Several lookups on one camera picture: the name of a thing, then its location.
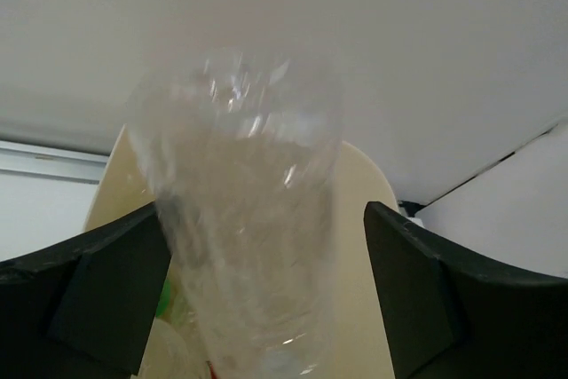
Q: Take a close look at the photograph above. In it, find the beige plastic bin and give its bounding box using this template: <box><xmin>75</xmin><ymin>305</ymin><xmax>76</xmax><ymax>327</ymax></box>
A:
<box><xmin>84</xmin><ymin>130</ymin><xmax>398</xmax><ymax>378</ymax></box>

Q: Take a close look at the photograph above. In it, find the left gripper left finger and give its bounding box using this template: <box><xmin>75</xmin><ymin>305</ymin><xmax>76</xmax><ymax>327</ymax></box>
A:
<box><xmin>1</xmin><ymin>203</ymin><xmax>170</xmax><ymax>378</ymax></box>

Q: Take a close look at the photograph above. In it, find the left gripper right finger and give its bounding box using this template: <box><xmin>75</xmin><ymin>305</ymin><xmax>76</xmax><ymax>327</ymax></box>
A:
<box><xmin>364</xmin><ymin>201</ymin><xmax>567</xmax><ymax>378</ymax></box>

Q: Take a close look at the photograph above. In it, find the clear bottle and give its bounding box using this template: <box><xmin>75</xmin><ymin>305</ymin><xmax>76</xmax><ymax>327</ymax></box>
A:
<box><xmin>126</xmin><ymin>48</ymin><xmax>343</xmax><ymax>378</ymax></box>
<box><xmin>131</xmin><ymin>319</ymin><xmax>210</xmax><ymax>379</ymax></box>

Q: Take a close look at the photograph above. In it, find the green plastic bottle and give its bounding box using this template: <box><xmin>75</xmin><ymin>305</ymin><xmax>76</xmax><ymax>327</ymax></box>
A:
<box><xmin>154</xmin><ymin>278</ymin><xmax>172</xmax><ymax>318</ymax></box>

